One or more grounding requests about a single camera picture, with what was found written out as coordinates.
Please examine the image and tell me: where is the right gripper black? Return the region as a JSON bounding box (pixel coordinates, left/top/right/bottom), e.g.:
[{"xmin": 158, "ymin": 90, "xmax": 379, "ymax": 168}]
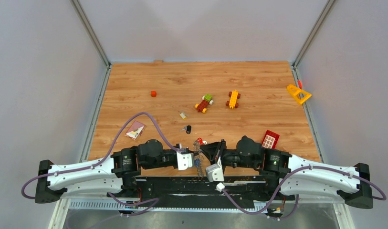
[{"xmin": 199, "ymin": 139, "xmax": 258, "ymax": 169}]

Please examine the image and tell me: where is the red key tag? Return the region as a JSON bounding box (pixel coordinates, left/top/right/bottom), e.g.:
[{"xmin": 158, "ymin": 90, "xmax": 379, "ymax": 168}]
[{"xmin": 197, "ymin": 138, "xmax": 207, "ymax": 145}]

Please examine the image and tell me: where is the blue key tag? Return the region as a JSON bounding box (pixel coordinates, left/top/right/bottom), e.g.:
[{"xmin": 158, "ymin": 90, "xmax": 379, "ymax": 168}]
[{"xmin": 194, "ymin": 159, "xmax": 201, "ymax": 168}]

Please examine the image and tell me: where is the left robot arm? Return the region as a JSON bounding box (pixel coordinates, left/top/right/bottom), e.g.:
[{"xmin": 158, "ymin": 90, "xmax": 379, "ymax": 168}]
[{"xmin": 35, "ymin": 139, "xmax": 195, "ymax": 204}]

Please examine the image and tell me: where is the key with black fob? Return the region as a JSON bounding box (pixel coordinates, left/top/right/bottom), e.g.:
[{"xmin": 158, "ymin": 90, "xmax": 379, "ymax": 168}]
[{"xmin": 180, "ymin": 125, "xmax": 192, "ymax": 134}]

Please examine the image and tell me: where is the red playing card deck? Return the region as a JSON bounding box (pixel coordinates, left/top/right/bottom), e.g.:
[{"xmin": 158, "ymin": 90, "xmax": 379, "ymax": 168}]
[{"xmin": 125, "ymin": 121, "xmax": 146, "ymax": 140}]

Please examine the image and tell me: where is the red yellow toy brick car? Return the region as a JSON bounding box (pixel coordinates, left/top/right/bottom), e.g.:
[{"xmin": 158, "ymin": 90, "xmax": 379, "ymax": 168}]
[{"xmin": 195, "ymin": 94, "xmax": 214, "ymax": 114}]

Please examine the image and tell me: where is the yellow brown toy brick car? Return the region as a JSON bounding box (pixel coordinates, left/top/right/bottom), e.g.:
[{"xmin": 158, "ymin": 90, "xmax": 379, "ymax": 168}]
[{"xmin": 226, "ymin": 90, "xmax": 241, "ymax": 109}]

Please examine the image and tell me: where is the red window brick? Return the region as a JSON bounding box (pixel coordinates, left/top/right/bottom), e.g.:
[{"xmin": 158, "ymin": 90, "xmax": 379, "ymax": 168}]
[{"xmin": 262, "ymin": 130, "xmax": 280, "ymax": 149}]

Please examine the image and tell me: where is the yellow triangular brick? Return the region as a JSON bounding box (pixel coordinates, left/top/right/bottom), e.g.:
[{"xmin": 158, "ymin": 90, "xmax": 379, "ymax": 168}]
[{"xmin": 286, "ymin": 84, "xmax": 312, "ymax": 105}]

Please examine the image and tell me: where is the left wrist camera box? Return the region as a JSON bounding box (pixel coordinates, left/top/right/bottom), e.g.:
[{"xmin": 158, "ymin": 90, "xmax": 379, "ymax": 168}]
[{"xmin": 177, "ymin": 152, "xmax": 194, "ymax": 171}]

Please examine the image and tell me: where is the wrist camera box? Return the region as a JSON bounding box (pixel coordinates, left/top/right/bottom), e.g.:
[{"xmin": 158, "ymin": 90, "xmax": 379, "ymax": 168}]
[
  {"xmin": 177, "ymin": 152, "xmax": 194, "ymax": 171},
  {"xmin": 206, "ymin": 157, "xmax": 225, "ymax": 192}
]

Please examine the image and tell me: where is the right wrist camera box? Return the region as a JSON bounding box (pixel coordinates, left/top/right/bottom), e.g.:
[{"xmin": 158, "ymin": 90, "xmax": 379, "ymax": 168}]
[{"xmin": 206, "ymin": 157, "xmax": 225, "ymax": 192}]

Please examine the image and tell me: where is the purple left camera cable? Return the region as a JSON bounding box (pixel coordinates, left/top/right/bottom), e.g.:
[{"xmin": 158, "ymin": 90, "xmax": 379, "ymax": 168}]
[{"xmin": 21, "ymin": 112, "xmax": 188, "ymax": 219}]

